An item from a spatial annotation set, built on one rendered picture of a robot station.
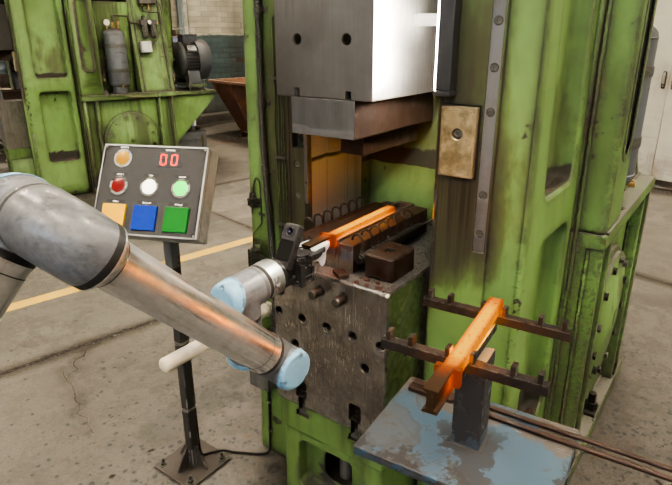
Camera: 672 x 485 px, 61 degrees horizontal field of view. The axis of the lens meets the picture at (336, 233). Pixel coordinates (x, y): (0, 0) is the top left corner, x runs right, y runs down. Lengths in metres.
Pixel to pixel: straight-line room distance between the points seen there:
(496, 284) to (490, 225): 0.15
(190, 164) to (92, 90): 4.30
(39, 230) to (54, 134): 5.23
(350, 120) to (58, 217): 0.76
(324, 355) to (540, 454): 0.62
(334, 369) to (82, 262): 0.90
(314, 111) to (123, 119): 4.72
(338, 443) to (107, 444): 1.09
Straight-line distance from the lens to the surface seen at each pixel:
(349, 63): 1.40
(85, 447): 2.55
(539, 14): 1.36
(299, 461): 1.93
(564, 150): 1.74
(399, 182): 1.93
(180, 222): 1.69
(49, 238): 0.89
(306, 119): 1.49
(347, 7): 1.40
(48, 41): 6.06
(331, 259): 1.54
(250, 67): 1.80
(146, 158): 1.80
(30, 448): 2.63
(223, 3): 10.59
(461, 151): 1.41
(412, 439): 1.29
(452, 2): 1.38
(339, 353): 1.57
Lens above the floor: 1.52
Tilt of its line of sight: 20 degrees down
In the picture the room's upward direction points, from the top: straight up
